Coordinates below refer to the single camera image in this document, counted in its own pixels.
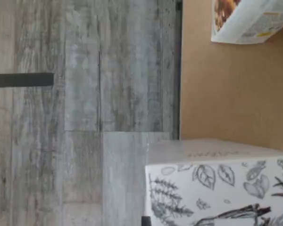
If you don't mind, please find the white pastry box yellow strip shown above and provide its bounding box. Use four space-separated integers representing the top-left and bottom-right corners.
144 138 283 226

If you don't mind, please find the white yellow Purely Elizabeth box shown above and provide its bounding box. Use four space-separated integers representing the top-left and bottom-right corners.
210 0 283 45

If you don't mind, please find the black metal shelving frame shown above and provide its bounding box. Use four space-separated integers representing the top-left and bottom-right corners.
175 0 183 141

